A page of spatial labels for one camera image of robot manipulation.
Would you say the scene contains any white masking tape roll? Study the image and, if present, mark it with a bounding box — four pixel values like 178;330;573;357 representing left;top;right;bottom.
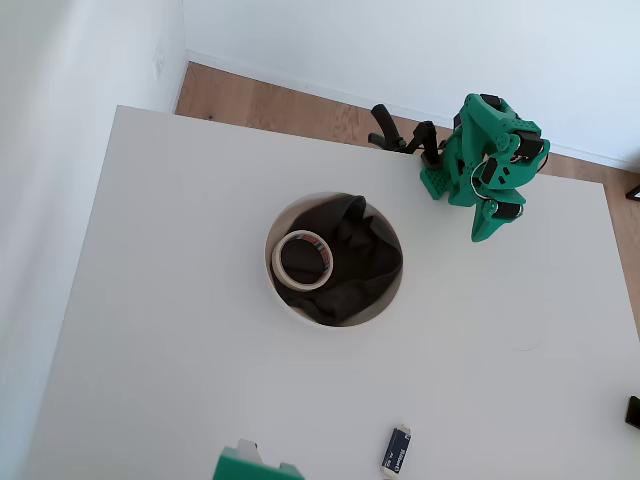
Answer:
271;229;336;292

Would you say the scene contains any black monitor edge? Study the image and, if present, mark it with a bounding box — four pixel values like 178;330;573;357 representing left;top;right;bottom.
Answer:
213;438;306;480

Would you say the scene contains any white ceramic bowl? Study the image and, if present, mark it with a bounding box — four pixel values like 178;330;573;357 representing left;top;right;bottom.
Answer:
263;190;404;330

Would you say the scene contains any blue and white eraser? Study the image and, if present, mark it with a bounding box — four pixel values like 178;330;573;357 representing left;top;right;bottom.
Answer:
380;425;414;477

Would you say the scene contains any black table clamp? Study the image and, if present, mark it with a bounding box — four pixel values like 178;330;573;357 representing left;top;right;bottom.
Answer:
367;103;446;167

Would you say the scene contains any black cloth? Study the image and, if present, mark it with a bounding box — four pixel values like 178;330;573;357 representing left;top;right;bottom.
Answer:
272;194;404;327

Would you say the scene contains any red white black wrist cable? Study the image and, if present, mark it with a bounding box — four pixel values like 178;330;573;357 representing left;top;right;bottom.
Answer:
466;154;494;202

